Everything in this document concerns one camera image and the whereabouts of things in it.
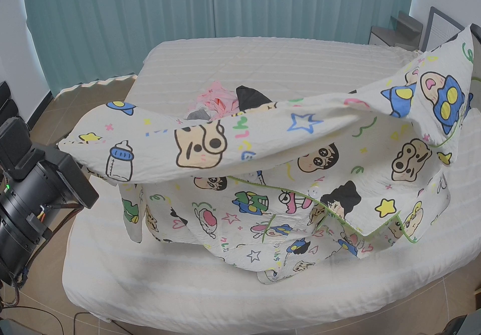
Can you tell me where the black garment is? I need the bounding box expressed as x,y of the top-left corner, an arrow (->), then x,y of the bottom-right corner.
235,85 -> 274,113

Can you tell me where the grey and white garment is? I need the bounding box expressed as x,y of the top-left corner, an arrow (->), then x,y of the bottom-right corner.
185,102 -> 213,122

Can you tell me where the bed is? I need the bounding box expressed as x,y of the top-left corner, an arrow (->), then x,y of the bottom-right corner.
62,7 -> 481,330

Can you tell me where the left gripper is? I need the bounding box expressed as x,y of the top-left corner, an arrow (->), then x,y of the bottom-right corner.
0,151 -> 100,248

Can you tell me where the black padded chair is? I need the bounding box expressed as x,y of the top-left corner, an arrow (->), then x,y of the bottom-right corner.
0,81 -> 21,127

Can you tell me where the white printed pyjama top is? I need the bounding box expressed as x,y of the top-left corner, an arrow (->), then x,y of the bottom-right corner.
57,25 -> 481,285

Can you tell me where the pink garment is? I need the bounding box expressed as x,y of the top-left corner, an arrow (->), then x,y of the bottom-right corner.
193,80 -> 240,120

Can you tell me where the grey bedside table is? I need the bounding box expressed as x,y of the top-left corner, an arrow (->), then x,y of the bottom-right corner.
370,12 -> 424,51

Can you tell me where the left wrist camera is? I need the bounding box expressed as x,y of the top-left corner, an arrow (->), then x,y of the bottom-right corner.
0,117 -> 57,181

